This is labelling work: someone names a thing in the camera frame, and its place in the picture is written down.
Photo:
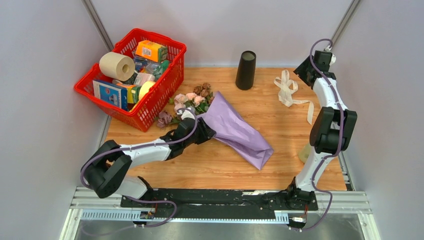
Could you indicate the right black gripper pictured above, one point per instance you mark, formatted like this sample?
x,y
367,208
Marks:
x,y
301,70

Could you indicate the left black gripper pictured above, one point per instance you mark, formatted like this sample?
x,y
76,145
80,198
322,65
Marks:
x,y
206,132

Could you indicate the cream ribbon with gold print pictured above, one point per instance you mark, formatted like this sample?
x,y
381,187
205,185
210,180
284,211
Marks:
x,y
288,87

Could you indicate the purple flower bouquet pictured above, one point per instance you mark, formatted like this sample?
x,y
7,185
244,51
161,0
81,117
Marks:
x,y
231,129

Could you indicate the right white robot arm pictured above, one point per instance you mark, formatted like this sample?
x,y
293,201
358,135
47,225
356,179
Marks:
x,y
333,128

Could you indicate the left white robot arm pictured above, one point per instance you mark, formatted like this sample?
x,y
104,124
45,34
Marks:
x,y
106,171

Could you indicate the black tapered vase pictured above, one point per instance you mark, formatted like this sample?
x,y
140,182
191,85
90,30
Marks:
x,y
246,70

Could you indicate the green and yellow box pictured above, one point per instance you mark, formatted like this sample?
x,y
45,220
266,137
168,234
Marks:
x,y
132,92

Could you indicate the pink wrapped packet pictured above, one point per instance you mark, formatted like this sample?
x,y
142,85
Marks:
x,y
141,78

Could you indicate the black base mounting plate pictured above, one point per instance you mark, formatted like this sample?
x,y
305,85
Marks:
x,y
212,202

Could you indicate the orange and green box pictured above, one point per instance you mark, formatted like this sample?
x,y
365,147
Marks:
x,y
152,51

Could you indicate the blue and white box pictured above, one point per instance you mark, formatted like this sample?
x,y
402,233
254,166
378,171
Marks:
x,y
111,93

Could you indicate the beige toilet paper roll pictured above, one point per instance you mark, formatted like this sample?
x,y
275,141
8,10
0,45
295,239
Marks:
x,y
117,66

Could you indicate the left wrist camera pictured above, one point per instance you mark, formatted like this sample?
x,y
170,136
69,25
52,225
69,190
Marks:
x,y
186,113

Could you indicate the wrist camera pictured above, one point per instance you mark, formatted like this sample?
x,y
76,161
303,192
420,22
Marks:
x,y
333,59
186,113

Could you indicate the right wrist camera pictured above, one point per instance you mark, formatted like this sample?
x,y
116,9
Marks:
x,y
333,59

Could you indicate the aluminium frame rail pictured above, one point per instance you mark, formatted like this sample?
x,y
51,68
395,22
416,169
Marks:
x,y
110,209

